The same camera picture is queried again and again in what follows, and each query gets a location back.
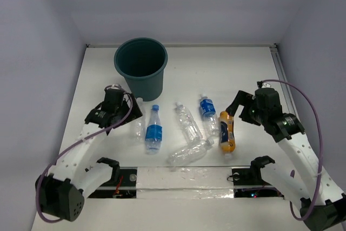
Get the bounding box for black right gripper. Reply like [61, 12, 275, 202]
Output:
[227, 89, 267, 126]

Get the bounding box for blue label white cap bottle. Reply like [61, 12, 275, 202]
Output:
[199, 94, 219, 136]

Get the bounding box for orange yellow label bottle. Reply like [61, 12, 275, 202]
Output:
[219, 111, 236, 159]

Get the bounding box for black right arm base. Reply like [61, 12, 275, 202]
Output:
[228, 167, 284, 199]

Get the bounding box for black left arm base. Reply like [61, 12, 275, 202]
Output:
[89, 168, 137, 199]

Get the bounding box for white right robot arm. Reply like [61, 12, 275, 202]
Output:
[225, 88, 345, 230]

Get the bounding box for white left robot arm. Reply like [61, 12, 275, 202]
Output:
[35, 85, 143, 223]

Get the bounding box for dark green ribbed bin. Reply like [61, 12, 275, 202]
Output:
[114, 37, 168, 102]

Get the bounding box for clear crushed bottle white cap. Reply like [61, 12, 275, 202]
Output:
[175, 102, 203, 144]

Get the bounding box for clear bottle lying sideways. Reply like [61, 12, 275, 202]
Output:
[168, 138, 214, 167]

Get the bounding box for silver foil tape strip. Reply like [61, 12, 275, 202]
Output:
[136, 167, 234, 199]

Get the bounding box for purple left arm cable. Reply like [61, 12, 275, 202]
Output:
[36, 84, 134, 221]

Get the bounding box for aluminium rail on table edge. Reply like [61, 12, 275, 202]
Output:
[269, 44, 298, 116]

